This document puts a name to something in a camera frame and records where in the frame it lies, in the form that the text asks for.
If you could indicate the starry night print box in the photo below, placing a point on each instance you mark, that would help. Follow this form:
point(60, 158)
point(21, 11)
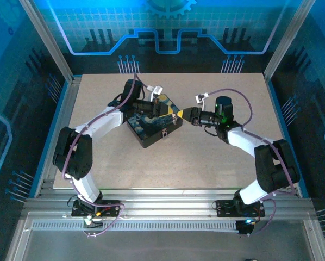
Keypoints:
point(149, 127)

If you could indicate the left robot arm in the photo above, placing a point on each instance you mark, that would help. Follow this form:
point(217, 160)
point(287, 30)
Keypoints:
point(75, 157)

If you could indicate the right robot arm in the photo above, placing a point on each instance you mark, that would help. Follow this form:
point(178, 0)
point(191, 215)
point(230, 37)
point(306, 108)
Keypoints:
point(268, 163)

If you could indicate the black control box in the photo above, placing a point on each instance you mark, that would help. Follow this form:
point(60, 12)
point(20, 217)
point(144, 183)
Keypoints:
point(245, 227)

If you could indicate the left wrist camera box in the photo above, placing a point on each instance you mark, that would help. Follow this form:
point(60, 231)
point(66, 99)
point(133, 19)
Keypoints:
point(158, 89)

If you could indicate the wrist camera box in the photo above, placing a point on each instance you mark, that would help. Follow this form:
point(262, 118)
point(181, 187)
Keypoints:
point(201, 97)
point(158, 89)

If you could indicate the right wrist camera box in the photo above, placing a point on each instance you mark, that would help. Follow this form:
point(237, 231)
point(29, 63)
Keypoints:
point(201, 97)

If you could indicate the blue side rail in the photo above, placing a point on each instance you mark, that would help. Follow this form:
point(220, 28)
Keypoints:
point(278, 108)

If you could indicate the aluminium side rail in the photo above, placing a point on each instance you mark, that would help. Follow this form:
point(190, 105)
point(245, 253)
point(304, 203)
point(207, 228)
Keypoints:
point(66, 108)

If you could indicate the long aluminium frame rail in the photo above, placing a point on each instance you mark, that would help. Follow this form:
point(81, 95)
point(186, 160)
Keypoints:
point(165, 202)

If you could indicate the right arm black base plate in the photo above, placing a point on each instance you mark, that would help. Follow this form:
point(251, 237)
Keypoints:
point(225, 208)

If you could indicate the aluminium frame post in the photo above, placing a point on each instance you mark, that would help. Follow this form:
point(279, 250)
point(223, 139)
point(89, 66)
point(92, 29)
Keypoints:
point(286, 40)
point(49, 40)

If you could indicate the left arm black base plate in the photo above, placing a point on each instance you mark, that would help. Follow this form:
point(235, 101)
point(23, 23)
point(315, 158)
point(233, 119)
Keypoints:
point(111, 209)

